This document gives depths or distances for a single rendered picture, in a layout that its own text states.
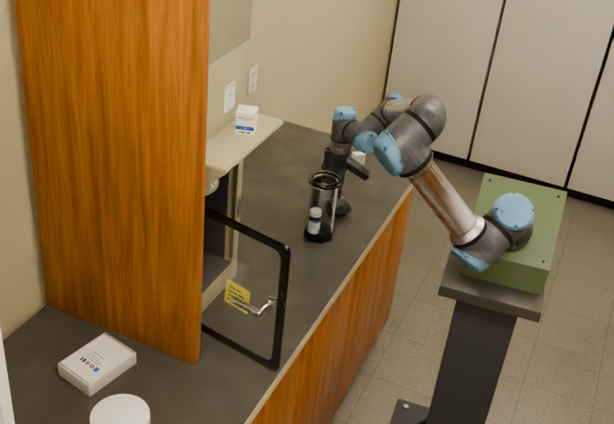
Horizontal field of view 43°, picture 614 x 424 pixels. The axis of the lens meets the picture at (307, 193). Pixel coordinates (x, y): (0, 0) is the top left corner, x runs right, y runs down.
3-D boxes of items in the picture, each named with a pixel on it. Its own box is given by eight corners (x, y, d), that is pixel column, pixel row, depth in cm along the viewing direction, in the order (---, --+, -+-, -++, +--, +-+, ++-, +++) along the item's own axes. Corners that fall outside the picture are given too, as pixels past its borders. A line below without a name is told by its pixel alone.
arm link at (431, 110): (443, 81, 212) (386, 86, 259) (414, 109, 211) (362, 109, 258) (470, 113, 214) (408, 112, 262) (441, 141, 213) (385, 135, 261)
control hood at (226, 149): (183, 193, 194) (183, 157, 189) (245, 141, 220) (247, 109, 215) (223, 206, 191) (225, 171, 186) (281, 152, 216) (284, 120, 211)
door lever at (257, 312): (242, 294, 198) (242, 286, 197) (272, 310, 194) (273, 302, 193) (228, 304, 194) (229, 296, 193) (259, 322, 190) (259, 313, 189)
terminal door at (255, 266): (189, 322, 217) (191, 199, 196) (279, 373, 204) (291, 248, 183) (187, 323, 216) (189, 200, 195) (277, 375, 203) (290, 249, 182)
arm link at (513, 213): (539, 220, 240) (545, 208, 227) (508, 250, 238) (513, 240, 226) (509, 194, 243) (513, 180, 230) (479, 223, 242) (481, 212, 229)
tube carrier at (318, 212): (305, 221, 271) (311, 167, 260) (336, 226, 270) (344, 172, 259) (300, 238, 262) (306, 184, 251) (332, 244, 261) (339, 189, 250)
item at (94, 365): (58, 375, 203) (57, 363, 201) (105, 342, 214) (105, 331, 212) (89, 397, 197) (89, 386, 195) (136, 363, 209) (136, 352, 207)
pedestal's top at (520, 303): (545, 266, 271) (548, 256, 269) (538, 323, 244) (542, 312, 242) (453, 242, 278) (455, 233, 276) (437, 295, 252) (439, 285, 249)
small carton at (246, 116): (234, 133, 202) (235, 112, 199) (238, 124, 206) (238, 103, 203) (253, 135, 202) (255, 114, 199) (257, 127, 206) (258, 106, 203)
